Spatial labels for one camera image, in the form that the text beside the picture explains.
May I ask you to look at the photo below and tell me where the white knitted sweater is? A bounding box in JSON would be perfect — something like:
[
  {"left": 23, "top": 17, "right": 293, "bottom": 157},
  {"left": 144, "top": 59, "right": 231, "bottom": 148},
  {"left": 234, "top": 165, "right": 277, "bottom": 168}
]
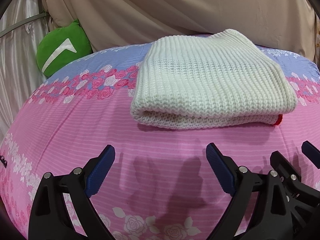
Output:
[{"left": 130, "top": 29, "right": 297, "bottom": 129}]

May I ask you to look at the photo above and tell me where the pink blue floral bedsheet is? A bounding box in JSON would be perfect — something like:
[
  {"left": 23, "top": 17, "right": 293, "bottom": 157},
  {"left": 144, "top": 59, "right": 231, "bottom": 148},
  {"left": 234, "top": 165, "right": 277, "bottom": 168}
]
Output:
[{"left": 1, "top": 44, "right": 319, "bottom": 239}]

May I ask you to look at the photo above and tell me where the beige curtain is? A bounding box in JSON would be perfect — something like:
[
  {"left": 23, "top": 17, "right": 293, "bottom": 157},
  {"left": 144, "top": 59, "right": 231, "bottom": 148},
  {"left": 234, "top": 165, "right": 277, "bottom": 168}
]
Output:
[{"left": 42, "top": 0, "right": 319, "bottom": 61}]

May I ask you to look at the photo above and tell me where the green pillow with white chevron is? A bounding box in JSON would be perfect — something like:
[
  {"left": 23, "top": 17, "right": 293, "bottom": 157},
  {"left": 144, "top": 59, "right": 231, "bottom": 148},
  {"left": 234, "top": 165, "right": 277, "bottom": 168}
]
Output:
[{"left": 36, "top": 20, "right": 92, "bottom": 77}]

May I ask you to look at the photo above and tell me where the silver satin curtain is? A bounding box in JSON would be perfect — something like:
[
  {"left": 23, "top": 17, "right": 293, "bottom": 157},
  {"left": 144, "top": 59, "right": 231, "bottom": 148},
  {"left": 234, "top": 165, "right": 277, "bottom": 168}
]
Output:
[{"left": 1, "top": 0, "right": 48, "bottom": 138}]

